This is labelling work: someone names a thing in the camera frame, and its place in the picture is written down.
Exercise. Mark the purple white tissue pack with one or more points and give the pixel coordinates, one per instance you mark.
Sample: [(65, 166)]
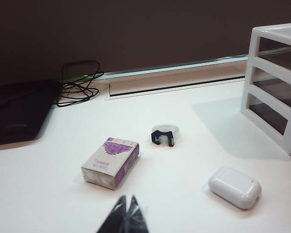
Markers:
[(106, 165)]

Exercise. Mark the white earphone case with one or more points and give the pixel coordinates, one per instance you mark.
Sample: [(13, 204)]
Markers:
[(234, 187)]

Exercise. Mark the clear tape roll black dispenser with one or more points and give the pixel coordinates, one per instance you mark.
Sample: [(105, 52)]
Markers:
[(165, 136)]

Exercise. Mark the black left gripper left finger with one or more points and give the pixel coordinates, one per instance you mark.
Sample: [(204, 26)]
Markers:
[(114, 221)]

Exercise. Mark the white plastic drawer cabinet frame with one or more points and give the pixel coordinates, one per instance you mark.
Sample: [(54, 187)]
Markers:
[(249, 72)]

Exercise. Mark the brown desk partition panel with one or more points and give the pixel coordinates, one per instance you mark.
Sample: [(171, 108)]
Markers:
[(145, 31)]

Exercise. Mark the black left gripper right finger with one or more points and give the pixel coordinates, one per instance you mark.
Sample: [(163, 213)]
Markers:
[(137, 221)]

